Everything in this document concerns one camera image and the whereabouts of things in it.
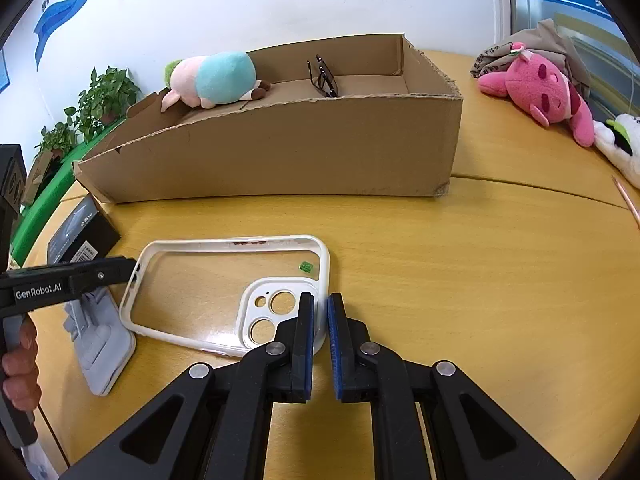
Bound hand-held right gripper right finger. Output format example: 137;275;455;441
326;292;576;480

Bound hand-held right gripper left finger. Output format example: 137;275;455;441
60;291;316;480

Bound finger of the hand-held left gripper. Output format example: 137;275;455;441
70;256;139;297

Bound clear white-rimmed phone case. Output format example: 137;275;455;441
119;234;331;358

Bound brown cardboard box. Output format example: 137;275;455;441
74;34;463;205

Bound person's left hand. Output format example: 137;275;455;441
0;317;41;413

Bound black product box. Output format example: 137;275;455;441
47;195;122;267

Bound pale grey phone stand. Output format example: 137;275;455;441
64;290;137;397

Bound green ledge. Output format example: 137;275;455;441
10;110;126;267

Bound small brown carton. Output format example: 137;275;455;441
21;150;55;207

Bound teal and pink plush toy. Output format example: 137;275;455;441
160;51;271;113

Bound black glasses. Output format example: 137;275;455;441
306;54;340;98

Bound white plush toy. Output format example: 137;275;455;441
592;114;640;188

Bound beige cloth bag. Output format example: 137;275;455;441
470;19;592;101

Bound blue wall banner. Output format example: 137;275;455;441
34;0;117;47

